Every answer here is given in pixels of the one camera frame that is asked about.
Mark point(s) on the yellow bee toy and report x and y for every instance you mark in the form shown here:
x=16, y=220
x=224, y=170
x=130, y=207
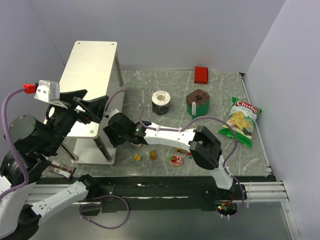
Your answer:
x=137, y=158

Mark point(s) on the yellow duck toy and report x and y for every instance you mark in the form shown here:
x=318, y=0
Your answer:
x=180, y=150

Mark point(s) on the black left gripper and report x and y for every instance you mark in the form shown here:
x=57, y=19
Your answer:
x=75, y=108

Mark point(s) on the brown and green cup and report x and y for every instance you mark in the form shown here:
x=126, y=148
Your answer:
x=197, y=103

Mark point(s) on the brown snack bar wrapper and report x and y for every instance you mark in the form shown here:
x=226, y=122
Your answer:
x=62, y=169

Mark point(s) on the red block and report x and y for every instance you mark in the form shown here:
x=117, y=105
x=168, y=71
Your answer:
x=201, y=75

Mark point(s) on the pink donut toy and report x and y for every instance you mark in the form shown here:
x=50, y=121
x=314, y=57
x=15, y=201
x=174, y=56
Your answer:
x=176, y=160

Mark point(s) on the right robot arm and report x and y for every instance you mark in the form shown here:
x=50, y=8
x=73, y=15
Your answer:
x=203, y=145

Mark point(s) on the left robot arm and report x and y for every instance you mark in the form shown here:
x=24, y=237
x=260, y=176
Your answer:
x=31, y=144

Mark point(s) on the strawberry cake toy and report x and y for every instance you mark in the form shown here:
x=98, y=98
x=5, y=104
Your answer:
x=138, y=146

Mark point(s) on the olive round toy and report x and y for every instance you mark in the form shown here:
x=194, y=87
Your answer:
x=153, y=155

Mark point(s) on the black and white tape roll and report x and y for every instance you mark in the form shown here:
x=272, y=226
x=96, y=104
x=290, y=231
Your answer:
x=160, y=101

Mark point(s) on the green chips bag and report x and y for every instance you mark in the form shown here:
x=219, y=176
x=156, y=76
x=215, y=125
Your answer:
x=242, y=118

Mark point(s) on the white two-tier shelf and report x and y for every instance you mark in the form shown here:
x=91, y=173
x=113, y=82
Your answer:
x=93, y=66

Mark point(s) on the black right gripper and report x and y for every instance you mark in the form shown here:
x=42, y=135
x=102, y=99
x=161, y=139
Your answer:
x=110, y=131

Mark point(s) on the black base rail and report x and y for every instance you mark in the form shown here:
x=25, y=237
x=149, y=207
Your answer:
x=162, y=193

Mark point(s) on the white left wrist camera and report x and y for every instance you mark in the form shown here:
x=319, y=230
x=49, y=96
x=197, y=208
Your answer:
x=49, y=92

